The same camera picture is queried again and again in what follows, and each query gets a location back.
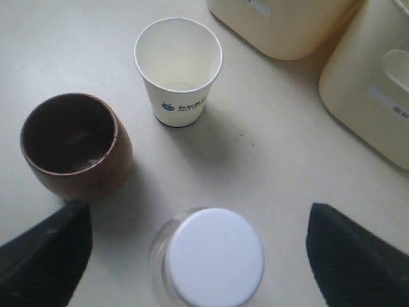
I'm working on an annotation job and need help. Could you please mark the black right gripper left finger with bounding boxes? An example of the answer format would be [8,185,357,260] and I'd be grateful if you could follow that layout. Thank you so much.
[1,201,93,306]

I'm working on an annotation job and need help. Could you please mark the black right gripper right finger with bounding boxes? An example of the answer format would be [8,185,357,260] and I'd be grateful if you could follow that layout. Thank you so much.
[305,203,408,306]

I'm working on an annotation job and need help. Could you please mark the brown wooden cup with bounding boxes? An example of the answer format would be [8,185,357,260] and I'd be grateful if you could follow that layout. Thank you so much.
[20,93,134,201]

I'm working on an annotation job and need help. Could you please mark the clear plastic bottle white cap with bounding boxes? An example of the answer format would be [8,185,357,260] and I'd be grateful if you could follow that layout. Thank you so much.
[149,207,265,306]

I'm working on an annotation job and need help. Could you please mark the white paper cup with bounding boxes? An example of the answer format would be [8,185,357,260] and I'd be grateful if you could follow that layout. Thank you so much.
[134,17,224,127]

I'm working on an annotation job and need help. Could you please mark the middle cream plastic bin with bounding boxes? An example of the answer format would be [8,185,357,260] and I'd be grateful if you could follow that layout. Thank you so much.
[319,0,408,169]

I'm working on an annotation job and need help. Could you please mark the cream plastic bin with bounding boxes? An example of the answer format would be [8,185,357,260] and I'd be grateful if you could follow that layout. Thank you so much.
[206,0,362,61]
[319,0,408,169]

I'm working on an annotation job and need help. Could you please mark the left cream plastic bin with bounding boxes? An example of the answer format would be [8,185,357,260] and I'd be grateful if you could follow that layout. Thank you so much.
[206,0,362,61]

